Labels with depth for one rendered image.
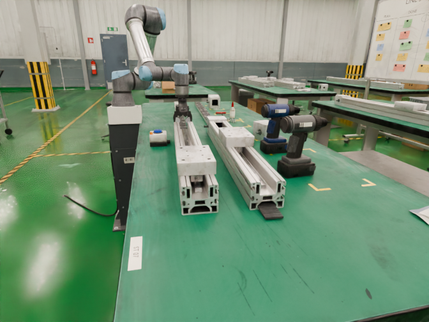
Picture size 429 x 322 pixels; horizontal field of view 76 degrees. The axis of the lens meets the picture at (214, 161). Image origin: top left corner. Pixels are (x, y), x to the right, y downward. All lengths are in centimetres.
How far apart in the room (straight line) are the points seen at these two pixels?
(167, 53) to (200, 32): 163
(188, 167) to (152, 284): 34
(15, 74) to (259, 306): 1308
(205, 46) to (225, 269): 1218
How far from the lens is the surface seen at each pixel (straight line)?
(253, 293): 55
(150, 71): 151
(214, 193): 74
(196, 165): 77
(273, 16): 1360
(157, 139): 134
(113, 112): 187
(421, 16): 422
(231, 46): 1286
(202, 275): 58
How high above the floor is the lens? 117
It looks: 20 degrees down
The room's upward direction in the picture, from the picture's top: 1 degrees clockwise
